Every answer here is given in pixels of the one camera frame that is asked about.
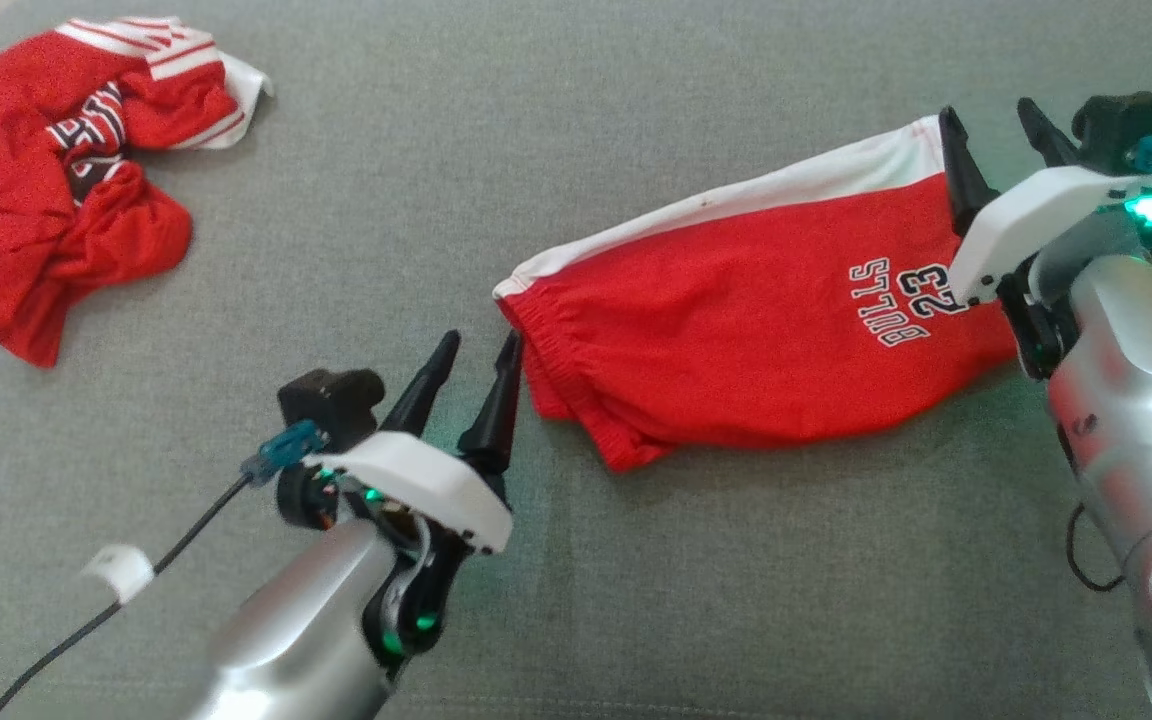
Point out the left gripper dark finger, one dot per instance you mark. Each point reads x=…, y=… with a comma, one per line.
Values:
x=494, y=420
x=421, y=390

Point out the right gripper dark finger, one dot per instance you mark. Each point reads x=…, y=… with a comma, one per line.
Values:
x=966, y=180
x=1048, y=135

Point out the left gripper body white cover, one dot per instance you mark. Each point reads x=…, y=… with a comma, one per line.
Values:
x=416, y=480

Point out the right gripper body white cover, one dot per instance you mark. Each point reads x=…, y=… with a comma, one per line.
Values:
x=1036, y=215

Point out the red Bulls 23 shorts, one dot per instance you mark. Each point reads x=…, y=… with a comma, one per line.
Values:
x=736, y=320

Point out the red white striped jersey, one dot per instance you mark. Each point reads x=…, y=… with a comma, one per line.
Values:
x=26, y=100

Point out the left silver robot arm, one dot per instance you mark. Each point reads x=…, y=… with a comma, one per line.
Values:
x=286, y=640

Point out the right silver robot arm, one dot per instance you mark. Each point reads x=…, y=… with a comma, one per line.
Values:
x=1136, y=400

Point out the large grey sofa seat cushion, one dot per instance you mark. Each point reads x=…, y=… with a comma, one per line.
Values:
x=576, y=600

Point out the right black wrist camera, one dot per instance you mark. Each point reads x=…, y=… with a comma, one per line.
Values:
x=1126, y=120

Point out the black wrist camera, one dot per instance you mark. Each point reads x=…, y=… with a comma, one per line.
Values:
x=331, y=400
x=1126, y=120

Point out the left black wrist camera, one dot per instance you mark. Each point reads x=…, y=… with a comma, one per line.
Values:
x=331, y=400

